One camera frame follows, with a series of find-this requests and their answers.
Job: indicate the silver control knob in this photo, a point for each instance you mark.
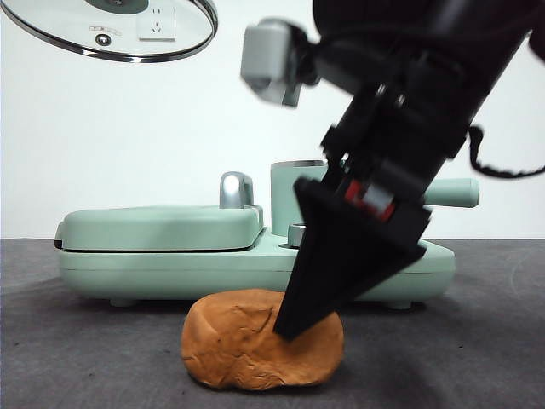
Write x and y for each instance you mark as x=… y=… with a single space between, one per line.
x=295 y=235

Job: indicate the brown potato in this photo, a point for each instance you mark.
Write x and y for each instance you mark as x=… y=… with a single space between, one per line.
x=238 y=349

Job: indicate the mint green breakfast machine base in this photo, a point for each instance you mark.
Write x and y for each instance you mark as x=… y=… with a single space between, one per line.
x=170 y=277

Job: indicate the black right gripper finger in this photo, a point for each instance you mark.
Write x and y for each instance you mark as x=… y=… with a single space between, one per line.
x=340 y=255

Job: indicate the white wall socket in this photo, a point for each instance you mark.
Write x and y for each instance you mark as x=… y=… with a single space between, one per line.
x=157 y=25

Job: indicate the glass lid with green knob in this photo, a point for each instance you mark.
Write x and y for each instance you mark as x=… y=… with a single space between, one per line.
x=64 y=25

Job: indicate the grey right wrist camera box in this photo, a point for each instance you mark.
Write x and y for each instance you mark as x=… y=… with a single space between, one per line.
x=264 y=55

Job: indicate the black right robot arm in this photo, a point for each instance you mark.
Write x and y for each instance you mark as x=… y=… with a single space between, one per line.
x=426 y=85

